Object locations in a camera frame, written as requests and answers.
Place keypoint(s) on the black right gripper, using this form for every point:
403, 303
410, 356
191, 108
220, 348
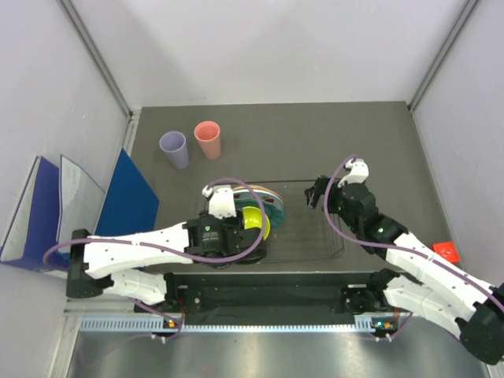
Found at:
314, 194

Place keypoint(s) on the yellow-green plastic bowl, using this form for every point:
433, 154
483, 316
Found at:
252, 218

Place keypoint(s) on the pink plastic cup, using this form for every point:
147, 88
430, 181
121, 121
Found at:
208, 135

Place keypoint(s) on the purple plastic cup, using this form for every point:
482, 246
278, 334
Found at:
174, 145

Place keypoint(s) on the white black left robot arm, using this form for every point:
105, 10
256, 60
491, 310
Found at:
117, 265

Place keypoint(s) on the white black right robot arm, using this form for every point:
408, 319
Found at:
429, 286

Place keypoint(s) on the teal scalloped plate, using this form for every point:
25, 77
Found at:
273, 206

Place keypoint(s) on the white patterned plate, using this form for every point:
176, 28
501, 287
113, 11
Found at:
243, 198

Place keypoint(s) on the beige plate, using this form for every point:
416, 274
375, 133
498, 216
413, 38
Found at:
258, 188

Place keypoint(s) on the red plastic block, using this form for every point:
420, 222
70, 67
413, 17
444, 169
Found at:
448, 251

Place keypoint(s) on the blue folder right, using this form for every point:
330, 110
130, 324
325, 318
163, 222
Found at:
130, 205

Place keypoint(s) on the black wire dish rack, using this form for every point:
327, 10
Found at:
303, 237

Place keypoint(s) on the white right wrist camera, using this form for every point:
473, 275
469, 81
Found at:
357, 171

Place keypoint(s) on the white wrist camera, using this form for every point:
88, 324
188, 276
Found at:
357, 171
221, 201

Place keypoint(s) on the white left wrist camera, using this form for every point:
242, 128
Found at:
221, 201

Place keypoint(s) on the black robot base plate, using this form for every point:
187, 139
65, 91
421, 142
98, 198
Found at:
258, 293

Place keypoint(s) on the blue ring binder middle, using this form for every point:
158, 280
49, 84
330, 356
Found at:
80, 199

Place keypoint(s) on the blue ring binder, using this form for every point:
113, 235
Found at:
80, 199
34, 227

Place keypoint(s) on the blue ring binder left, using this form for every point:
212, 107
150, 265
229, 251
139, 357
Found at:
34, 227

